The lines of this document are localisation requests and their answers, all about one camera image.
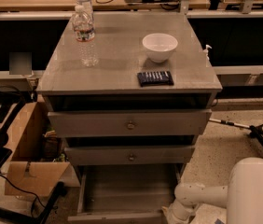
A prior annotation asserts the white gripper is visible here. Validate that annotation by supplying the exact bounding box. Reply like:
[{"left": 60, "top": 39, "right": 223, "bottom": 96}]
[{"left": 165, "top": 200, "right": 196, "bottom": 224}]

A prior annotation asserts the grey bottom drawer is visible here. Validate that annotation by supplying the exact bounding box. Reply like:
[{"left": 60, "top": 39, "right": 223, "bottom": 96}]
[{"left": 68, "top": 163, "right": 181, "bottom": 224}]

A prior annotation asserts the grey drawer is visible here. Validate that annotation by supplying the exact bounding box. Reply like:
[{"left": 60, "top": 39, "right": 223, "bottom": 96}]
[
  {"left": 68, "top": 163, "right": 181, "bottom": 224},
  {"left": 65, "top": 146, "right": 194, "bottom": 166},
  {"left": 48, "top": 109, "right": 211, "bottom": 137}
]

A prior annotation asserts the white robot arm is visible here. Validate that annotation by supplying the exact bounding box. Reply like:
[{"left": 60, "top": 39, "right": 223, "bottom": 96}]
[{"left": 163, "top": 158, "right": 263, "bottom": 224}]

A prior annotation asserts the grey middle drawer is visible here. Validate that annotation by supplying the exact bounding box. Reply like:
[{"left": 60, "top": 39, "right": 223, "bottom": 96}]
[{"left": 65, "top": 146, "right": 194, "bottom": 166}]

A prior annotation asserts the grey top drawer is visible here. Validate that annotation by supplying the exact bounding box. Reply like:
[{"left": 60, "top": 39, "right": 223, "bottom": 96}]
[{"left": 48, "top": 109, "right": 211, "bottom": 137}]

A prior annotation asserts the grey drawer cabinet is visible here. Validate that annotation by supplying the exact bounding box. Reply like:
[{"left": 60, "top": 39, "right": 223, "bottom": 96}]
[{"left": 36, "top": 10, "right": 223, "bottom": 173}]

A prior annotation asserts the dark blue snack packet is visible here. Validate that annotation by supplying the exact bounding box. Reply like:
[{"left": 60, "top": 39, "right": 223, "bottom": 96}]
[{"left": 137, "top": 71, "right": 174, "bottom": 87}]

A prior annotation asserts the brown cardboard box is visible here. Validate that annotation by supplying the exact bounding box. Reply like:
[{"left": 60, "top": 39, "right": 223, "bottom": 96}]
[{"left": 6, "top": 103, "right": 69, "bottom": 197}]

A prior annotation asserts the white pump dispenser bottle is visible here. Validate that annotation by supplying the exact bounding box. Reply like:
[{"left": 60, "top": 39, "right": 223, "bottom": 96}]
[{"left": 203, "top": 44, "right": 212, "bottom": 62}]

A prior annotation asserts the white bowl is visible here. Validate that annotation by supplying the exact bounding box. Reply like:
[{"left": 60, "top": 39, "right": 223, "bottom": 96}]
[{"left": 142, "top": 33, "right": 178, "bottom": 63}]

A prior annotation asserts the clear front water bottle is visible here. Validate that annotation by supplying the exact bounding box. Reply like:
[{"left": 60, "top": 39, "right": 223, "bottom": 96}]
[{"left": 71, "top": 5, "right": 99, "bottom": 67}]

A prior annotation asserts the black stand frame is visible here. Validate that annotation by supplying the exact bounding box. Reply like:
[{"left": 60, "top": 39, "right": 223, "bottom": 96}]
[{"left": 0, "top": 86, "right": 66, "bottom": 224}]

